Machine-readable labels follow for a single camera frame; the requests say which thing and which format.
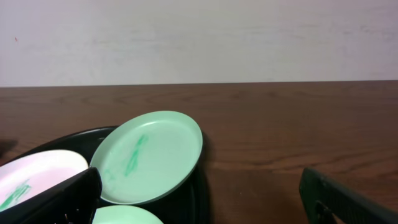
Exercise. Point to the round black tray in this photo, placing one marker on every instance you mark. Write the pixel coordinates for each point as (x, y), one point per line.
(189, 203)

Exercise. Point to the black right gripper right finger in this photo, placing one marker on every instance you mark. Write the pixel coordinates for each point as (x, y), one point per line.
(325, 200)

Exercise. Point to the green plate far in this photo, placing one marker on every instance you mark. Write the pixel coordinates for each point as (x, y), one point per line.
(147, 157)

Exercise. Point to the white plate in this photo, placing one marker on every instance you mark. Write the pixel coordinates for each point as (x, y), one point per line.
(31, 175)

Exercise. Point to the green plate near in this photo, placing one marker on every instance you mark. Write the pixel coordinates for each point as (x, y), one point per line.
(124, 214)

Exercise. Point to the green plate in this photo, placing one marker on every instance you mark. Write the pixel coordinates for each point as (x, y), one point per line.
(124, 214)
(147, 157)

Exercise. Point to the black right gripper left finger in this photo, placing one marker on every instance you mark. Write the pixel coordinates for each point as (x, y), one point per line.
(74, 200)

